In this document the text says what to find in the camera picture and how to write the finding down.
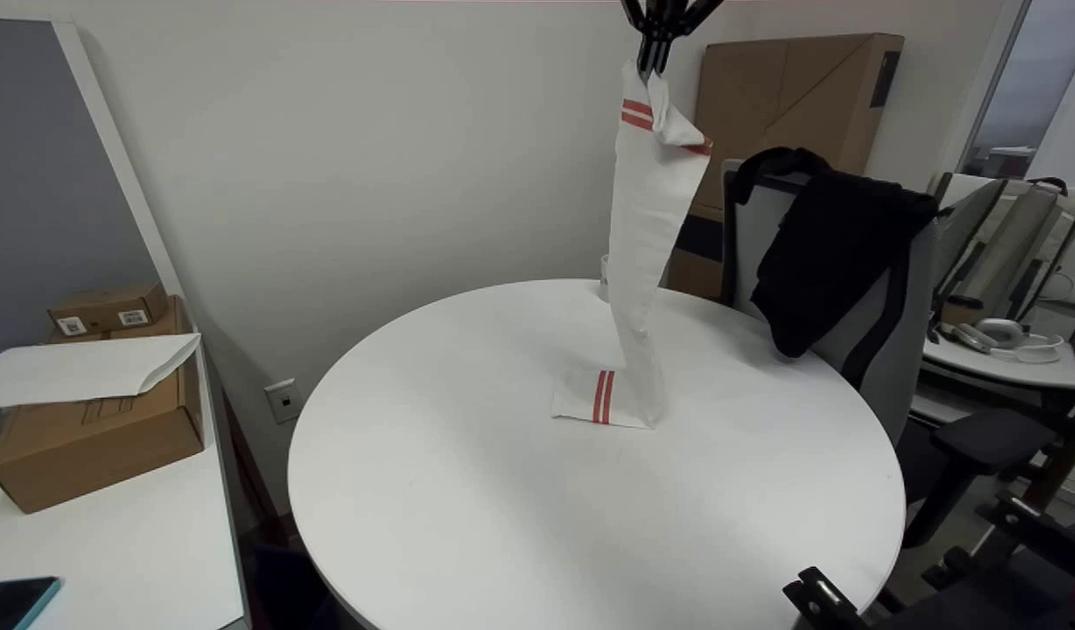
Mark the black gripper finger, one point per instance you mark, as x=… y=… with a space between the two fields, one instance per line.
x=641 y=22
x=686 y=16

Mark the white towel with red stripes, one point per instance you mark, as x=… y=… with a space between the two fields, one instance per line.
x=645 y=211

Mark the flat tall cardboard box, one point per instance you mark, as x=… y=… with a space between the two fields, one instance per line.
x=791 y=91

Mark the black jacket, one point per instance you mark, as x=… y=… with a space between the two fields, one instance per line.
x=839 y=256

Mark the glass window pane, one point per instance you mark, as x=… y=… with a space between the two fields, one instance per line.
x=1030 y=81

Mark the grey mesh office chair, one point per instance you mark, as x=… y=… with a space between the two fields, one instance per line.
x=909 y=340

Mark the grey black-trimmed folding case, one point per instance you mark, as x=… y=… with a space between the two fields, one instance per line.
x=1012 y=247

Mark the grey item pile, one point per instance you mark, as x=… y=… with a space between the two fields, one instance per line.
x=991 y=332

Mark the white side table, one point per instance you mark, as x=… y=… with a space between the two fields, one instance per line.
x=1012 y=370

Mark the black office chair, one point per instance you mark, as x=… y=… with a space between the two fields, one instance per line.
x=995 y=438

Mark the small labelled cardboard box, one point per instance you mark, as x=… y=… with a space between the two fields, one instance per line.
x=101 y=314

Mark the grey desk partition panel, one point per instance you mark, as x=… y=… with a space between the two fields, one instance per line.
x=34 y=175

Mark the white paper envelope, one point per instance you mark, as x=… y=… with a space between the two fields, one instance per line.
x=80 y=370

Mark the large brown cardboard box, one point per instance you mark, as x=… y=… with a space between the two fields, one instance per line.
x=93 y=450

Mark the dark smartphone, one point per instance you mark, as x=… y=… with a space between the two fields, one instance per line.
x=13 y=604

